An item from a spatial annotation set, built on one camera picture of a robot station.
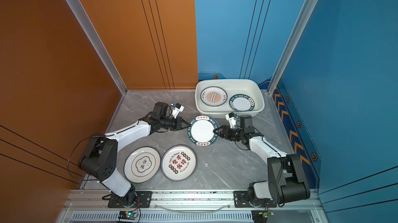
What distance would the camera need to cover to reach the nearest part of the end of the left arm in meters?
0.68

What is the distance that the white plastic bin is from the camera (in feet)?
3.54

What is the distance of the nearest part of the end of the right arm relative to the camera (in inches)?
26.3
